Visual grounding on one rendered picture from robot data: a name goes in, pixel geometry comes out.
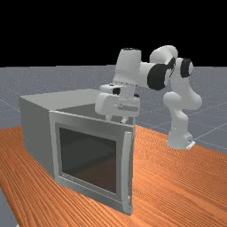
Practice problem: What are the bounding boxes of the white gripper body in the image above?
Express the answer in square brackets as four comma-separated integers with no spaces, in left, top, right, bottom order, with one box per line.
[94,91,142,118]

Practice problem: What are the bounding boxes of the grey microwave door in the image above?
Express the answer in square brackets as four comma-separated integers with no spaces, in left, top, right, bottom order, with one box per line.
[48,109,137,216]

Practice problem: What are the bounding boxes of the grey microwave oven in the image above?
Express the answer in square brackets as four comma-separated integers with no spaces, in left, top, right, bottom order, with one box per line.
[19,88,105,180]

